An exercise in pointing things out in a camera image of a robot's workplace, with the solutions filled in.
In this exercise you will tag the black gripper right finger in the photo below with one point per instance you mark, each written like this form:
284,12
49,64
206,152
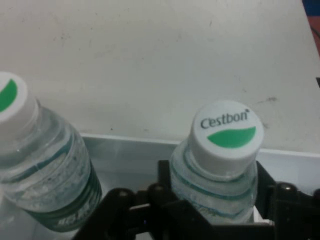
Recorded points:
295,215

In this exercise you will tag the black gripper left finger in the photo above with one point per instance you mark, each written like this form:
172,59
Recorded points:
140,220

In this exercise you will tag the Cestbon water bottle white cap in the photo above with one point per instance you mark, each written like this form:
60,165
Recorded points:
45,170
225,150

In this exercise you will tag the white ByteDance cardboard box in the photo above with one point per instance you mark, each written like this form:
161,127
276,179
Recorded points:
125,162

